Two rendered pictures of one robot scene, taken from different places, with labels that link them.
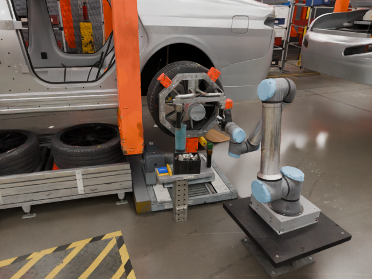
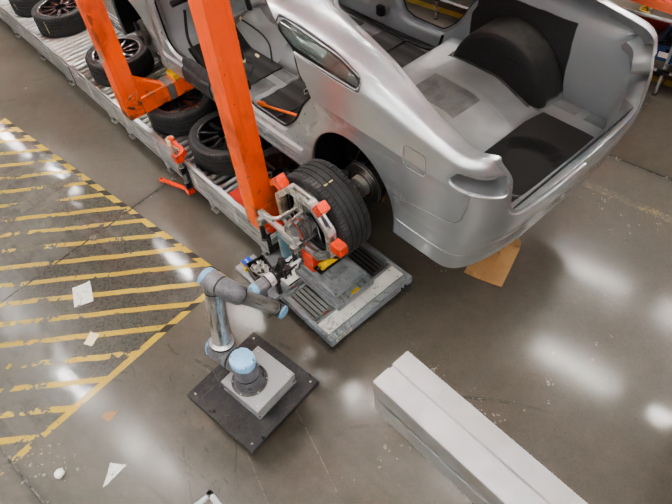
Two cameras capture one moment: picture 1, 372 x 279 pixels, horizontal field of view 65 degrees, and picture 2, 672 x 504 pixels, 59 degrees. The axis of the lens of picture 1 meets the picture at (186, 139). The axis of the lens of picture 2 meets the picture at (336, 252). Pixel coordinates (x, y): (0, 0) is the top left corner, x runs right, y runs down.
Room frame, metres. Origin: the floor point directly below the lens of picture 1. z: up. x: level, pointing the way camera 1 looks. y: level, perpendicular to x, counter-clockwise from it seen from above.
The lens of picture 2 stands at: (1.54, -2.60, 3.67)
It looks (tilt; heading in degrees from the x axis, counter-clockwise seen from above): 50 degrees down; 69
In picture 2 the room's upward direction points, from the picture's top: 7 degrees counter-clockwise
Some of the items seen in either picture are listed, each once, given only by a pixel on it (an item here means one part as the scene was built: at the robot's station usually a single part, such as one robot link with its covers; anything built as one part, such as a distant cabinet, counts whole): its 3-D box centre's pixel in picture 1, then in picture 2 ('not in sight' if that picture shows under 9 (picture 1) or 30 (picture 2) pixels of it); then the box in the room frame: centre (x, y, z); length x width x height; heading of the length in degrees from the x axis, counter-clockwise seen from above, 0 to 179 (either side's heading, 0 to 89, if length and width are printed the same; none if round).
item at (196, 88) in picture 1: (208, 87); (298, 221); (2.24, -0.17, 1.03); 0.19 x 0.18 x 0.11; 16
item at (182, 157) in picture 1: (186, 162); (262, 272); (1.96, -0.01, 0.51); 0.20 x 0.14 x 0.13; 97
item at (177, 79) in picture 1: (191, 106); (306, 223); (2.33, -0.04, 0.85); 0.54 x 0.07 x 0.54; 106
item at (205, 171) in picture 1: (184, 171); (262, 278); (1.96, 0.01, 0.44); 0.43 x 0.17 x 0.03; 106
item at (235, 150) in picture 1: (236, 148); not in sight; (1.87, -0.36, 0.69); 0.12 x 0.09 x 0.12; 117
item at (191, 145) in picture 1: (189, 144); (316, 255); (2.36, -0.03, 0.48); 0.16 x 0.12 x 0.17; 16
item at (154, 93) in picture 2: not in sight; (160, 81); (1.93, 2.38, 0.69); 0.52 x 0.17 x 0.35; 16
